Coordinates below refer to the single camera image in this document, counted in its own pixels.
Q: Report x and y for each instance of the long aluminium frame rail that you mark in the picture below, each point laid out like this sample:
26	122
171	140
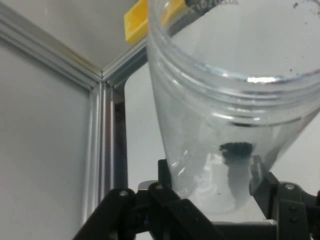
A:
105	137

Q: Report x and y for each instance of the short aluminium frame rail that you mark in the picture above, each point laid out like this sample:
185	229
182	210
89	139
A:
125	65

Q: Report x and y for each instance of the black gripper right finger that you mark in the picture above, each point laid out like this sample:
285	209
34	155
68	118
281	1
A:
292	207

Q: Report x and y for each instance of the black grains in jar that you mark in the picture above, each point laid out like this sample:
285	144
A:
236	152

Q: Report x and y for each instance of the yellow plastic box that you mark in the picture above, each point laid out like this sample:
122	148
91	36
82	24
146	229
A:
136	22

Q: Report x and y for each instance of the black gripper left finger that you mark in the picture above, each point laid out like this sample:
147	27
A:
162	215

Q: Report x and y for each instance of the clear plastic jar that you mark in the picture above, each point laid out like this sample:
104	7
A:
195	112

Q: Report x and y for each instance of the upright aluminium frame post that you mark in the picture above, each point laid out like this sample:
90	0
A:
50	50

